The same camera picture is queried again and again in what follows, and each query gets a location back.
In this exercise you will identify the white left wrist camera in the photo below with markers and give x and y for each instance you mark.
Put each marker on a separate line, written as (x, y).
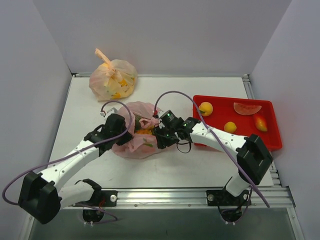
(106, 113)

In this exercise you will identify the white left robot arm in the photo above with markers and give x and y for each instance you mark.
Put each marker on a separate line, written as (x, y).
(55, 177)

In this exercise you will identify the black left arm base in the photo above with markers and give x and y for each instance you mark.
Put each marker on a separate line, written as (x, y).
(95, 214)

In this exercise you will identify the pink plastic bag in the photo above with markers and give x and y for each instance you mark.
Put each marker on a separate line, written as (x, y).
(141, 146)

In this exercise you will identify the orange fruit with leaf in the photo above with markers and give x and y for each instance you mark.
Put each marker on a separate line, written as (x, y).
(206, 109)

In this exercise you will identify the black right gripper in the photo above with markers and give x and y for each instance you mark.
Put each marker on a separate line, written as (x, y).
(158, 139)

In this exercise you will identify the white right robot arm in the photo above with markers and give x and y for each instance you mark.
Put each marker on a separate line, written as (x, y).
(249, 153)

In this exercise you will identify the orange plastic bag with fruit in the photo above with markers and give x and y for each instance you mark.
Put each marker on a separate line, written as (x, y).
(113, 79)

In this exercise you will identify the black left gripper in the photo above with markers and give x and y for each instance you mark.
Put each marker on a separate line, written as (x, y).
(127, 136)

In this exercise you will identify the watermelon slice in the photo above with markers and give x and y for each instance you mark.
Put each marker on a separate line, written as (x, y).
(246, 109)

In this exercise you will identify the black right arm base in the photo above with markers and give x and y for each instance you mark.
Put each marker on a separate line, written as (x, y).
(231, 208)

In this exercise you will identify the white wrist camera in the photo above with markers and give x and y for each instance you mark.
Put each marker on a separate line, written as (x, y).
(106, 113)
(157, 114)

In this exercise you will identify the aluminium front rail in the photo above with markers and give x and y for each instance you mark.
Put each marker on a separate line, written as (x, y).
(128, 197)

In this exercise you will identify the red plastic tray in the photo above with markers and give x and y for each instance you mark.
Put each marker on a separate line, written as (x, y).
(223, 112)

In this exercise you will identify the orange toy pineapple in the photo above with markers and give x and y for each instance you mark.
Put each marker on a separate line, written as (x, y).
(145, 131)

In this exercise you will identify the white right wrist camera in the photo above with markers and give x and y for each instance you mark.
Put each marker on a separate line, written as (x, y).
(157, 114)

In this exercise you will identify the small yellow lemon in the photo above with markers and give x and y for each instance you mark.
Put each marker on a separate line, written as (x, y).
(230, 127)

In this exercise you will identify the red yellow mango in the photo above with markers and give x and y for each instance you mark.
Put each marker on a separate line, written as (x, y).
(260, 122)

